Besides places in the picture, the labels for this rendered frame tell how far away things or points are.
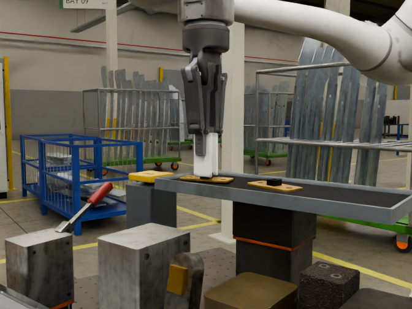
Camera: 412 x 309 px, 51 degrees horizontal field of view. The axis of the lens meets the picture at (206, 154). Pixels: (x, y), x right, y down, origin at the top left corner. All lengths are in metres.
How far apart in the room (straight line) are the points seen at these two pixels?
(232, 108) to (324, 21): 3.33
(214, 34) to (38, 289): 0.50
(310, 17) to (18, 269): 0.70
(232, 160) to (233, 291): 3.77
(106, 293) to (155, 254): 0.09
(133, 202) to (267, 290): 0.38
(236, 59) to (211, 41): 3.59
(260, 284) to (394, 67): 0.68
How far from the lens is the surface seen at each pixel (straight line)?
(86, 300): 1.44
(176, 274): 0.51
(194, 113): 0.65
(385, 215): 0.52
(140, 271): 0.54
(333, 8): 8.26
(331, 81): 5.03
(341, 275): 0.49
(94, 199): 0.84
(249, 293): 0.48
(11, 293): 0.73
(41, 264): 0.78
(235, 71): 4.24
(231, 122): 4.20
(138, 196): 0.79
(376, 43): 0.99
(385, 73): 1.05
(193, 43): 0.67
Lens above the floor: 1.27
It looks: 5 degrees down
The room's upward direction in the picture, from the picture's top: straight up
